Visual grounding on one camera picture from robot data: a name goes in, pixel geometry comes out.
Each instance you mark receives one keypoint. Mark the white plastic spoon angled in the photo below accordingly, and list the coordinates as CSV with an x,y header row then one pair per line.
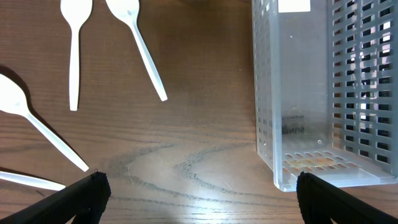
x,y
127,11

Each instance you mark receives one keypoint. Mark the white plastic spoon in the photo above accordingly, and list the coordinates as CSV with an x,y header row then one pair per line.
x,y
76,13
14,101

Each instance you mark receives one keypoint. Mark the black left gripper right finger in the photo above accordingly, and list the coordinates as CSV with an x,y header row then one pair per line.
x,y
321,202

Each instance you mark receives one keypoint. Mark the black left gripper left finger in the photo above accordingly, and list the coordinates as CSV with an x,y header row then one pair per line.
x,y
82,202

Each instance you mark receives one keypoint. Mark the clear plastic mesh basket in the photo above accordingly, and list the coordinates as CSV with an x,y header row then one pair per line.
x,y
326,91

